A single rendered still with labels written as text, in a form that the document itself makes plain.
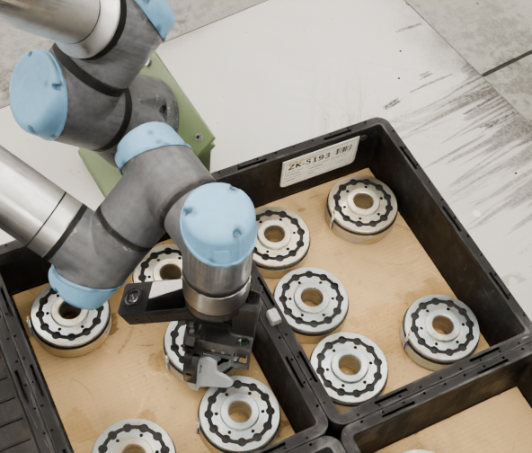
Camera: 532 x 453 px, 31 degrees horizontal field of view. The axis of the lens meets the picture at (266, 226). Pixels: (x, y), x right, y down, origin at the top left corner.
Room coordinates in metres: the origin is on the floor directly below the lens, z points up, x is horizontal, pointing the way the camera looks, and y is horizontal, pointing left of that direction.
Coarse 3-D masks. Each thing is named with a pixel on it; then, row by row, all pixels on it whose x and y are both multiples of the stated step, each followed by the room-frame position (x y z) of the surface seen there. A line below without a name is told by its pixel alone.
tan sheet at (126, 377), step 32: (96, 352) 0.56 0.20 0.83; (128, 352) 0.56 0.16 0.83; (160, 352) 0.57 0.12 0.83; (64, 384) 0.51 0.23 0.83; (96, 384) 0.51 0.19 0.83; (128, 384) 0.52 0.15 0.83; (160, 384) 0.52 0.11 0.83; (64, 416) 0.46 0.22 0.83; (96, 416) 0.47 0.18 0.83; (128, 416) 0.47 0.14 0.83; (160, 416) 0.48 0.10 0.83; (192, 416) 0.48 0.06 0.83; (192, 448) 0.44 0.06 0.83
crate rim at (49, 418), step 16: (16, 240) 0.65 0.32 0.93; (0, 256) 0.63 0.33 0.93; (0, 288) 0.58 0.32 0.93; (0, 304) 0.56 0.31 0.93; (16, 320) 0.54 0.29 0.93; (16, 336) 0.52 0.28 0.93; (272, 336) 0.56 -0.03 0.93; (288, 352) 0.54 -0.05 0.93; (32, 368) 0.48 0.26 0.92; (288, 368) 0.52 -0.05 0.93; (32, 384) 0.46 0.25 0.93; (304, 384) 0.50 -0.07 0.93; (48, 400) 0.44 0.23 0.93; (304, 400) 0.48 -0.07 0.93; (48, 416) 0.42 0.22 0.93; (320, 416) 0.46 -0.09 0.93; (48, 432) 0.41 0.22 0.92; (304, 432) 0.44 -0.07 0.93; (320, 432) 0.44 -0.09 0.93; (64, 448) 0.39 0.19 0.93; (272, 448) 0.42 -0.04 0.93; (288, 448) 0.42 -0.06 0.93
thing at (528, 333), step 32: (352, 128) 0.91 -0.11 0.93; (384, 128) 0.92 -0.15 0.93; (256, 160) 0.83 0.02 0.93; (416, 160) 0.87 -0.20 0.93; (448, 224) 0.77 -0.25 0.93; (480, 256) 0.72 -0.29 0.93; (480, 352) 0.57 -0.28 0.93; (320, 384) 0.50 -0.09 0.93; (416, 384) 0.52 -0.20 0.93; (352, 416) 0.47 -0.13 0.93
